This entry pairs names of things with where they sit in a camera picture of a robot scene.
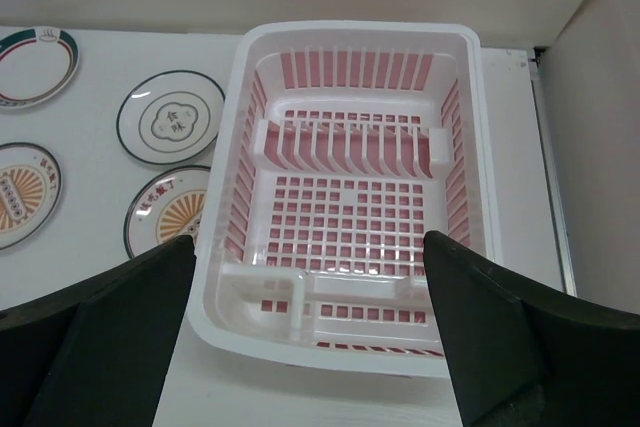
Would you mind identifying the green red rimmed plate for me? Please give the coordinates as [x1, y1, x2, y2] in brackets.
[1, 26, 80, 109]

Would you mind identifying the aluminium table edge rail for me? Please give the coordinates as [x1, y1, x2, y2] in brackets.
[527, 48, 578, 297]

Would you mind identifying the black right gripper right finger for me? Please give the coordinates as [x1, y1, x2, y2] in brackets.
[423, 231, 639, 426]

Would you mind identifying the orange sunburst plate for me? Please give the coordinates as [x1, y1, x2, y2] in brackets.
[1, 142, 63, 250]
[123, 165, 210, 258]

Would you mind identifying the white pink dish rack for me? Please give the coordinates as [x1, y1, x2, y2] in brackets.
[186, 21, 502, 378]

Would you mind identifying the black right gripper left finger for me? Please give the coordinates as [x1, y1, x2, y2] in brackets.
[1, 235, 196, 426]

